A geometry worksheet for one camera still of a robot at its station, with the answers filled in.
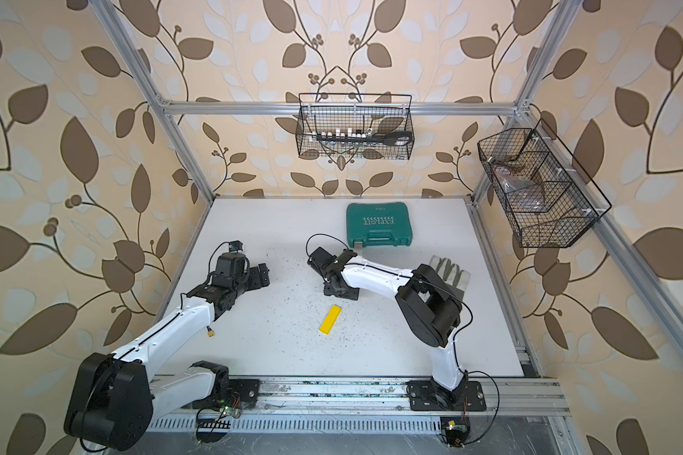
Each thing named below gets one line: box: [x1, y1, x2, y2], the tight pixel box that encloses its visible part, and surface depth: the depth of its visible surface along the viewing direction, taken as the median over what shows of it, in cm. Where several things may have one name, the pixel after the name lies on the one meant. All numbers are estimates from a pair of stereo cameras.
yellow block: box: [318, 305, 343, 335], surface depth 90 cm
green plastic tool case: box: [346, 201, 413, 248], surface depth 109 cm
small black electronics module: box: [440, 416, 471, 449], surface depth 72 cm
